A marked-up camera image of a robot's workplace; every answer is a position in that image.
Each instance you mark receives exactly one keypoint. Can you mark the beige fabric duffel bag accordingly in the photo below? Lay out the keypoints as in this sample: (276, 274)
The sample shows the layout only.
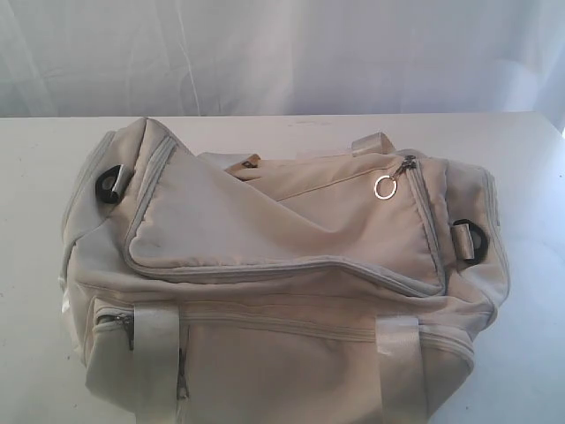
(219, 288)

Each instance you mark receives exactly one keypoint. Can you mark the white backdrop curtain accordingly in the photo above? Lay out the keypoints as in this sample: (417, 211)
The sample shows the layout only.
(211, 58)

